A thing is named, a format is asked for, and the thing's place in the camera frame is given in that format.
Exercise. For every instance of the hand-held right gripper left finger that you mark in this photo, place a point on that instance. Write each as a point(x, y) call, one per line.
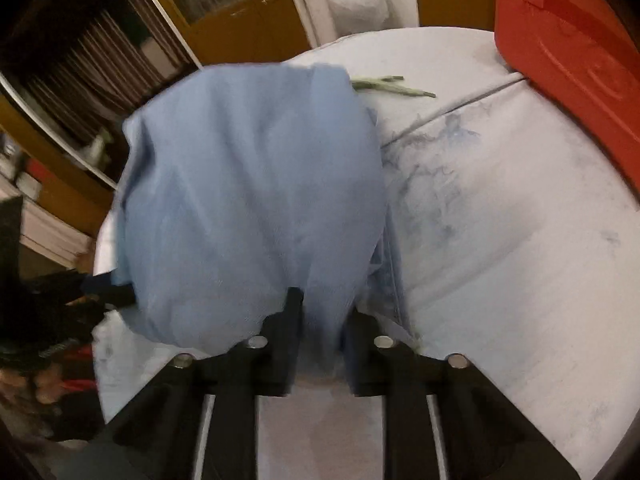
point(285, 355)

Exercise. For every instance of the person's left hand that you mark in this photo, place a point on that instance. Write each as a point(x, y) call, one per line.
point(42, 382)

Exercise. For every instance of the stack of papers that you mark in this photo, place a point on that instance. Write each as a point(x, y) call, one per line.
point(50, 230)

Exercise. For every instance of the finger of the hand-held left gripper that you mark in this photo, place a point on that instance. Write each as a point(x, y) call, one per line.
point(107, 292)

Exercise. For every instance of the white curtain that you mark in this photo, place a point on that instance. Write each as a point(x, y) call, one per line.
point(305, 10)

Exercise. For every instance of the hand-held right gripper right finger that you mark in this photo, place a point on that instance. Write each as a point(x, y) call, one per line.
point(362, 360)

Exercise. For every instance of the red bear-embossed small suitcase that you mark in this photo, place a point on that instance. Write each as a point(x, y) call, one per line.
point(575, 50)

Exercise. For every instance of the bookshelf with books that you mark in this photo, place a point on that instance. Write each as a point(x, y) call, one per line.
point(100, 60)

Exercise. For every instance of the white plastic bag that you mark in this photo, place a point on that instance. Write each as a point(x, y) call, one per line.
point(355, 0)

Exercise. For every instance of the light blue pants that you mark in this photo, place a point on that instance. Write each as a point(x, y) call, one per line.
point(240, 185)

